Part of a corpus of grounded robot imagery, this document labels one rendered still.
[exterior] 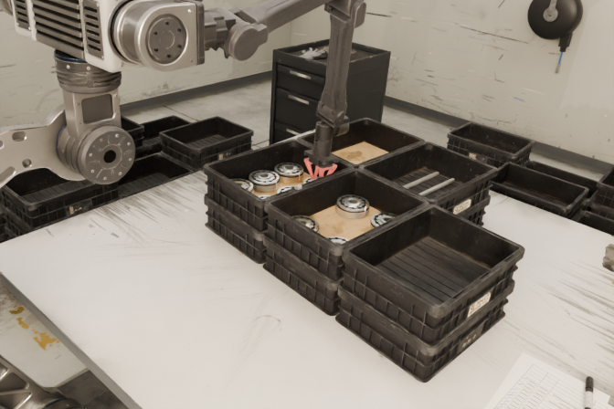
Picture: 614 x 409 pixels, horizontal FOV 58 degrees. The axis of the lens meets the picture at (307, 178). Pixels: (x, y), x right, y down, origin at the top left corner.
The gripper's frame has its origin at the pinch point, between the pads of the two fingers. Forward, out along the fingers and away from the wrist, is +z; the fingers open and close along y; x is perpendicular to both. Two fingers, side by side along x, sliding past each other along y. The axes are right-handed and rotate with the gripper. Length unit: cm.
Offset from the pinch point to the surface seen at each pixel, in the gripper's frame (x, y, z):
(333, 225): 8.7, -18.4, 6.0
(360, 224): 0.8, -22.1, 5.6
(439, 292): 6, -58, 7
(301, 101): -90, 122, 15
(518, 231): -62, -40, 15
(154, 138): -20, 170, 44
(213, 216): 30.5, 14.5, 12.8
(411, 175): -39.2, -6.6, 2.9
